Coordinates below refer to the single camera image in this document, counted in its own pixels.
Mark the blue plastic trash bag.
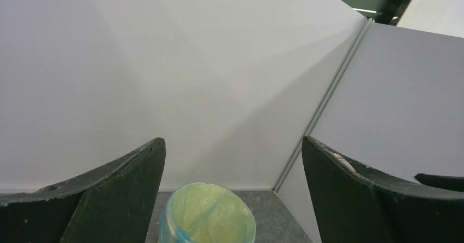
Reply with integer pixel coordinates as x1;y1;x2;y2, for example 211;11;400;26
158;182;257;243

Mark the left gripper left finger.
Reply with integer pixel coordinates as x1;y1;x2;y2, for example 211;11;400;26
1;138;166;242

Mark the yellow plastic trash bin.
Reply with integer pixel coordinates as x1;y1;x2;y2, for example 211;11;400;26
158;182;257;243

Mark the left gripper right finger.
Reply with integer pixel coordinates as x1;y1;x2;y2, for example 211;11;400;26
302;136;463;242

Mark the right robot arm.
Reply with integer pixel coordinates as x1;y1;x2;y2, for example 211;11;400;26
414;173;464;192

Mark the grey corner frame post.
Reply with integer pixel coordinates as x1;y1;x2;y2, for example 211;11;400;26
272;18;375;194

